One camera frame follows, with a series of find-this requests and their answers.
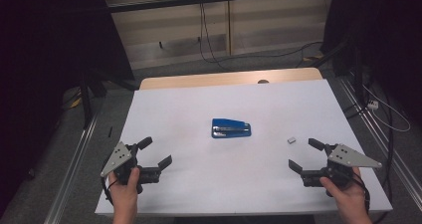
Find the black stand leg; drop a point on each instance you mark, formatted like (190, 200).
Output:
(87, 101)
(356, 71)

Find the aluminium floor rail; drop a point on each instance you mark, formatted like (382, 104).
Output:
(71, 171)
(381, 131)

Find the person's left hand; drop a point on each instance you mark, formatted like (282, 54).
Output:
(124, 192)

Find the person's right hand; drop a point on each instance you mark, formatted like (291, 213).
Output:
(348, 195)

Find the strip of staples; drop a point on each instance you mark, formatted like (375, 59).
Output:
(291, 140)

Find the dark round table grommet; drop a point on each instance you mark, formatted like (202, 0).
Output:
(263, 81)

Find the white power strip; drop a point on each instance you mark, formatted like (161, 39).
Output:
(373, 104)

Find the black curtain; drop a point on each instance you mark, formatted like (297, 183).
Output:
(381, 35)
(46, 51)

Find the small black stick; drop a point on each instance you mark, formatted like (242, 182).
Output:
(110, 131)

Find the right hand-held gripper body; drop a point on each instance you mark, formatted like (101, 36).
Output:
(345, 159)

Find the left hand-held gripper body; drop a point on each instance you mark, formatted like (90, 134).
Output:
(116, 157)

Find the blue stapler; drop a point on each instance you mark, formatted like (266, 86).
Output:
(231, 128)

